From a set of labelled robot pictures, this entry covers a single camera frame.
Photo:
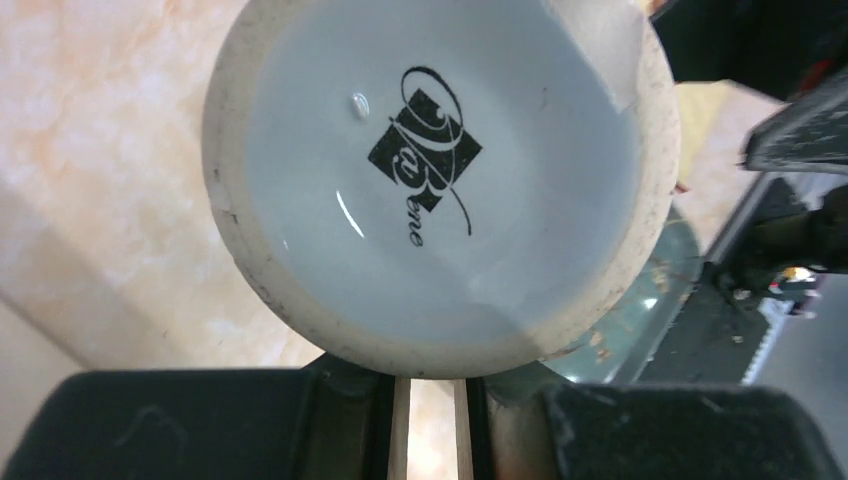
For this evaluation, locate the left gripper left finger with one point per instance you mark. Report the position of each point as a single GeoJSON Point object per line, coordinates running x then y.
{"type": "Point", "coordinates": [327, 420]}

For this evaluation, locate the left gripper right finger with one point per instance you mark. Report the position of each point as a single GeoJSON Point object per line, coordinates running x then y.
{"type": "Point", "coordinates": [530, 423]}

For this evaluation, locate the pale grey mug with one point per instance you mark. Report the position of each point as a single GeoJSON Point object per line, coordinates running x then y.
{"type": "Point", "coordinates": [440, 189]}

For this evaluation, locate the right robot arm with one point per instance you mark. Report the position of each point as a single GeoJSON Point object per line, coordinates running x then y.
{"type": "Point", "coordinates": [791, 51]}

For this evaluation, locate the floral blue serving tray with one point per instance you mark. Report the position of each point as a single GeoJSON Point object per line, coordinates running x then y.
{"type": "Point", "coordinates": [619, 345]}

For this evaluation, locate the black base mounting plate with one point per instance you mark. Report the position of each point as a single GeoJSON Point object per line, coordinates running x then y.
{"type": "Point", "coordinates": [764, 269]}

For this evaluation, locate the aluminium frame rail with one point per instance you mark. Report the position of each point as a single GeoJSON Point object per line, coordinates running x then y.
{"type": "Point", "coordinates": [807, 358]}

